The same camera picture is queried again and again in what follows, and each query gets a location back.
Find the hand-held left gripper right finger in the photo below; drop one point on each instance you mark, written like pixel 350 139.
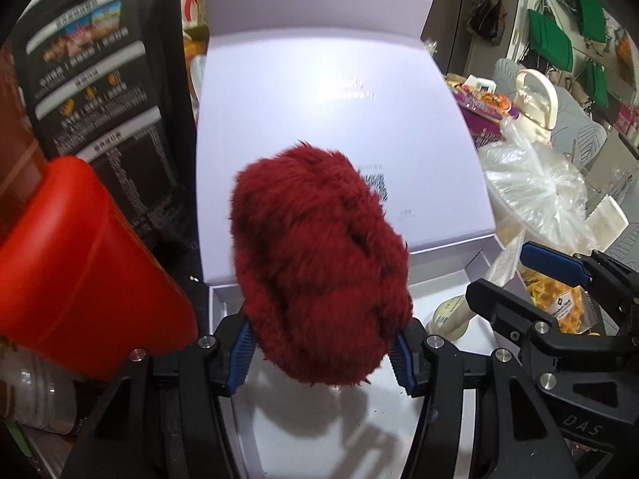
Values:
pixel 407 359

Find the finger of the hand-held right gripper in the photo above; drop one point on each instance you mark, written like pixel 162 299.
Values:
pixel 549 262
pixel 499 304

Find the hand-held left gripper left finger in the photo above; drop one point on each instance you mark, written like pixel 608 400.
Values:
pixel 237 359

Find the dark red furry plush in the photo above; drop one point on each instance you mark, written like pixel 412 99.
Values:
pixel 319 269

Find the lavender gift box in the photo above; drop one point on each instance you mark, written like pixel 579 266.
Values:
pixel 324 110

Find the yellow snack bag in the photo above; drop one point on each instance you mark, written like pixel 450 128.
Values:
pixel 549 299

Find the translucent white plastic bag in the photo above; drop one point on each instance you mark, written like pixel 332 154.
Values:
pixel 539 184

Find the purple instant noodle cup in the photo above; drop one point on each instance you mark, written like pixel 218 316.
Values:
pixel 479 105

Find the green bag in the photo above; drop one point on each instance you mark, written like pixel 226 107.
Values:
pixel 549 40
pixel 591 10
pixel 596 82

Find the red plastic container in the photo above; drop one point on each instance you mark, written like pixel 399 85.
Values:
pixel 75 259

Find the clear plastic bottle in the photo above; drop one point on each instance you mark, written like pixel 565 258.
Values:
pixel 35 394

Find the dark handbag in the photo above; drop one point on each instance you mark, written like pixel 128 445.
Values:
pixel 486 15

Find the black printed snack pouch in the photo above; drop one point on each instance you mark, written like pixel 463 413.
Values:
pixel 100 110

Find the amber-filled clear jar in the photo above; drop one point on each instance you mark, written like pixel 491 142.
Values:
pixel 15 159

